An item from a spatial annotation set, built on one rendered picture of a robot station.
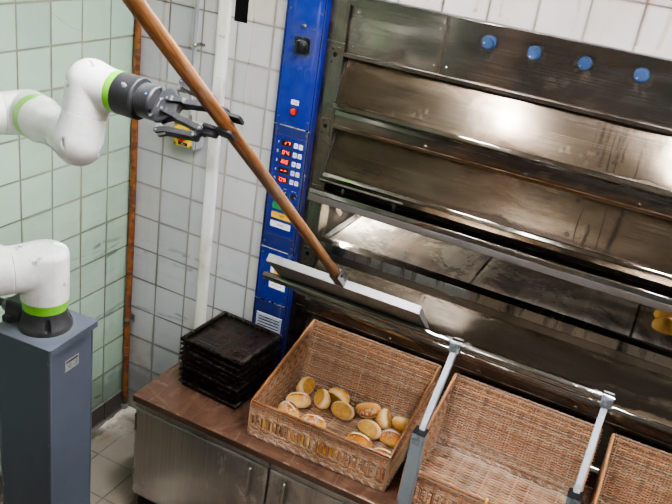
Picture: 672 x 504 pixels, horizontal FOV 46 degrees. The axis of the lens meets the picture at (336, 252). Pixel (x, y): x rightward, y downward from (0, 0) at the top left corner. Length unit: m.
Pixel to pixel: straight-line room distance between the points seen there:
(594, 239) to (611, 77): 0.52
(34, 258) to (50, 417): 0.47
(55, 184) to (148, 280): 0.71
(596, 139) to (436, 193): 0.57
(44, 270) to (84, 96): 0.60
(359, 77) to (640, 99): 0.94
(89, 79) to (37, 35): 1.18
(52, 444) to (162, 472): 0.89
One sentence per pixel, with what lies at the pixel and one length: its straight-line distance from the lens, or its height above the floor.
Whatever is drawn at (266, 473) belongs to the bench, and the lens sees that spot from 2.96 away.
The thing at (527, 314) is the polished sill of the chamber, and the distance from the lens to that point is 2.88.
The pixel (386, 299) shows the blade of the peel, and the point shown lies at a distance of 2.49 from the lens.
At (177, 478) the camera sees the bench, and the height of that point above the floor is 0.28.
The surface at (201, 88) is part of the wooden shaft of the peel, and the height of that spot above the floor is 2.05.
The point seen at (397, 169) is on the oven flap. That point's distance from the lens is 2.86.
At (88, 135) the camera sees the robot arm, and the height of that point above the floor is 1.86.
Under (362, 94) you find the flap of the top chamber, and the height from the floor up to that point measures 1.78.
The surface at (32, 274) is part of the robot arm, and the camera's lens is 2.22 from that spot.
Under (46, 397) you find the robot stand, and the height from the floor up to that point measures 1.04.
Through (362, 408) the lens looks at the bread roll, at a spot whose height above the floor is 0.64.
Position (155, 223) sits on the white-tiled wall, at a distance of 3.50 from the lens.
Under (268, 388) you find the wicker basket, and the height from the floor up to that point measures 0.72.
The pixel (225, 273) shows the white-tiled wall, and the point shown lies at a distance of 3.37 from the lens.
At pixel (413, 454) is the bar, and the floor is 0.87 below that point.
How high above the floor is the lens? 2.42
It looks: 24 degrees down
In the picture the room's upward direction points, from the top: 9 degrees clockwise
